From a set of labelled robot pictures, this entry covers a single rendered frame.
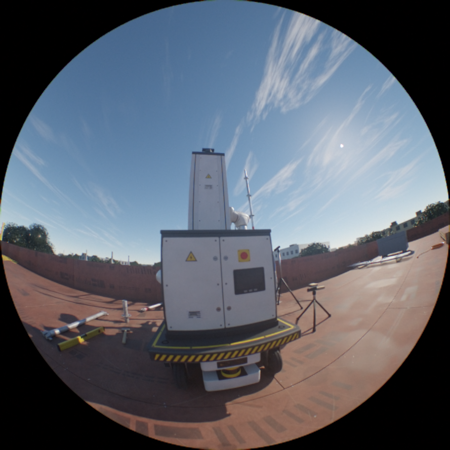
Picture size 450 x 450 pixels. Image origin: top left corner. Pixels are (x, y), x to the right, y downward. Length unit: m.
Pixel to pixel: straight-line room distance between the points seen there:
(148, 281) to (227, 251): 2.58
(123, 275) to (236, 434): 3.17
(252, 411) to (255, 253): 0.78
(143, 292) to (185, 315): 2.54
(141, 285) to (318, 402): 3.10
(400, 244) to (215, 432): 6.04
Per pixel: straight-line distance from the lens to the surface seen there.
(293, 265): 3.62
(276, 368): 0.87
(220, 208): 1.20
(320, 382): 0.91
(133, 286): 3.27
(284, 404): 0.81
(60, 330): 1.60
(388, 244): 6.19
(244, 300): 0.70
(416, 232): 11.33
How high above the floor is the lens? 0.66
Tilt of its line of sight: 17 degrees up
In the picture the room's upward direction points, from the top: 4 degrees counter-clockwise
